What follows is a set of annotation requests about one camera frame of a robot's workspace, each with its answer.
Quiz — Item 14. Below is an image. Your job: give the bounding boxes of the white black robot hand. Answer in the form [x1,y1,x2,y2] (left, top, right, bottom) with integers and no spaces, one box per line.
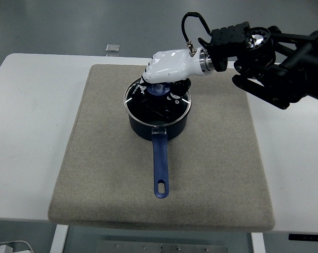
[136,47,204,105]

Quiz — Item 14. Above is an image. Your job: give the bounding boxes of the glass lid with blue knob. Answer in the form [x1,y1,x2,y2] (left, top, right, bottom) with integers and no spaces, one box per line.
[123,77,193,126]

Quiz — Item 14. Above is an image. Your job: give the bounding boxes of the small silver floor plate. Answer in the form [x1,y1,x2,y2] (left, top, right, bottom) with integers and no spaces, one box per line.
[105,43,121,57]

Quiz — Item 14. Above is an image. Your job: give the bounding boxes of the beige fabric mat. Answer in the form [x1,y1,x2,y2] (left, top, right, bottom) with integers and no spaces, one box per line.
[47,64,276,232]

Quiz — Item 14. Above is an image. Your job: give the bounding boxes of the grey metal plate with screws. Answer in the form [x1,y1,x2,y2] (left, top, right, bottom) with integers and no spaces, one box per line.
[96,240,228,253]

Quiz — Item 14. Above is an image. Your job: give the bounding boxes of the white table leg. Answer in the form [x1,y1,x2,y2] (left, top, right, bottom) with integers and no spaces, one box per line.
[250,232,266,253]
[49,224,69,253]

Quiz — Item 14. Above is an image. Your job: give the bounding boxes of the black table control panel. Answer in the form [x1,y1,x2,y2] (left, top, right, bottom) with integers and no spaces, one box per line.
[288,233,318,241]

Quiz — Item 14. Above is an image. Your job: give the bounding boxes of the dark saucepan with blue handle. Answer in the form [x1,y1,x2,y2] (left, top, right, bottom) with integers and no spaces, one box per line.
[127,102,191,199]

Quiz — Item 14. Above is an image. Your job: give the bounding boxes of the white cable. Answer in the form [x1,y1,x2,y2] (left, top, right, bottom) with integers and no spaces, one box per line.
[0,239,35,253]

